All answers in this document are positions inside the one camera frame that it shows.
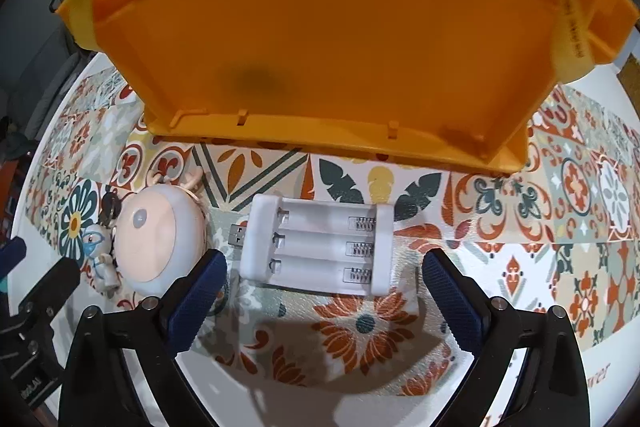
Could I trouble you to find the tile-patterned tablecloth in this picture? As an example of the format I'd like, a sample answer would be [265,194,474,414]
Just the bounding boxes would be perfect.
[15,52,640,427]

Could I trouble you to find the white battery charger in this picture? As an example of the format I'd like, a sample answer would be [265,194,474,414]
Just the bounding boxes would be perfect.
[227,192,396,299]

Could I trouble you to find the round pink deer night light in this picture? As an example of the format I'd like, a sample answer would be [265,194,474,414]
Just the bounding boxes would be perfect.
[114,169,209,299]

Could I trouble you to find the grey sofa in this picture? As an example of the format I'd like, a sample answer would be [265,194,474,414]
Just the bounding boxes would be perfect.
[0,27,83,138]

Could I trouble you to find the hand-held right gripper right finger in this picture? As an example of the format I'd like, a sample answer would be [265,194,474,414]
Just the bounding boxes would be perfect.
[421,248,584,427]

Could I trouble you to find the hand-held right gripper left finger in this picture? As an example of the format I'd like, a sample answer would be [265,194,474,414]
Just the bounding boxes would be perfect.
[59,249,228,427]

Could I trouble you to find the orange plastic crate yellow handles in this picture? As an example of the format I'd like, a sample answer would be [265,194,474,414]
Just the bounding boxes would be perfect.
[55,0,640,174]

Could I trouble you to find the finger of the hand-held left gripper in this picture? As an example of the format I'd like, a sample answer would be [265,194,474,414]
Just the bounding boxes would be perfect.
[0,237,28,269]
[20,257,82,324]

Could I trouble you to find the small figure keychain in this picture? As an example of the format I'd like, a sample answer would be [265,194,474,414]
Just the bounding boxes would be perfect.
[82,187,124,296]

